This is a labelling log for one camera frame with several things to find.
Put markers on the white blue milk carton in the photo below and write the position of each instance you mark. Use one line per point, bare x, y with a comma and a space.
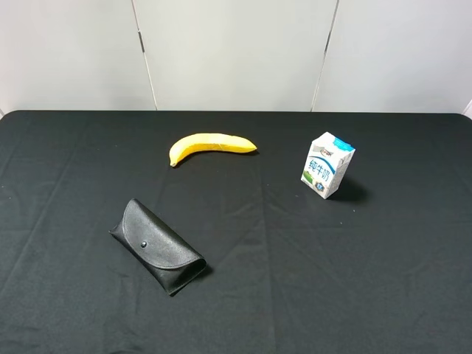
326, 163

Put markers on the yellow banana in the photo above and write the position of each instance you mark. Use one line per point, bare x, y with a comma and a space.
202, 142

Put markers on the black leather glasses case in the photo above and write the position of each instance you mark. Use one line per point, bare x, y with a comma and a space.
172, 261

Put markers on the black tablecloth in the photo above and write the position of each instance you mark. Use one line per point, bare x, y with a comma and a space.
381, 266

